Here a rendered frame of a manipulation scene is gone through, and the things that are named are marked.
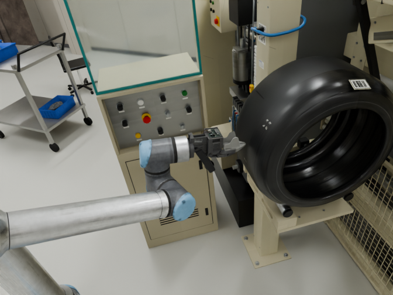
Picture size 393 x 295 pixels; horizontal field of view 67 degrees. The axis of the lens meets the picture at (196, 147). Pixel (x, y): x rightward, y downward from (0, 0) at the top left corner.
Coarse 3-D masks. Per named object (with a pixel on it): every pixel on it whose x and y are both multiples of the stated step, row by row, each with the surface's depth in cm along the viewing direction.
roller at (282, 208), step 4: (276, 204) 128; (280, 204) 125; (280, 208) 125; (284, 208) 123; (288, 208) 122; (284, 212) 122; (288, 212) 122; (292, 212) 123; (284, 216) 123; (288, 216) 124
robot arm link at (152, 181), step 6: (168, 168) 102; (150, 174) 101; (156, 174) 100; (162, 174) 101; (168, 174) 103; (150, 180) 102; (156, 180) 101; (162, 180) 100; (150, 186) 102; (156, 186) 100
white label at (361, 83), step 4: (352, 80) 92; (356, 80) 92; (360, 80) 93; (364, 80) 93; (352, 84) 91; (356, 84) 91; (360, 84) 92; (364, 84) 92; (356, 88) 90; (360, 88) 91; (364, 88) 91; (368, 88) 91
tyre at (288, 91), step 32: (288, 64) 107; (320, 64) 101; (256, 96) 108; (288, 96) 96; (320, 96) 91; (352, 96) 92; (384, 96) 96; (256, 128) 102; (288, 128) 94; (352, 128) 132; (384, 128) 104; (256, 160) 103; (288, 160) 141; (320, 160) 140; (352, 160) 129; (384, 160) 114; (288, 192) 110; (320, 192) 129
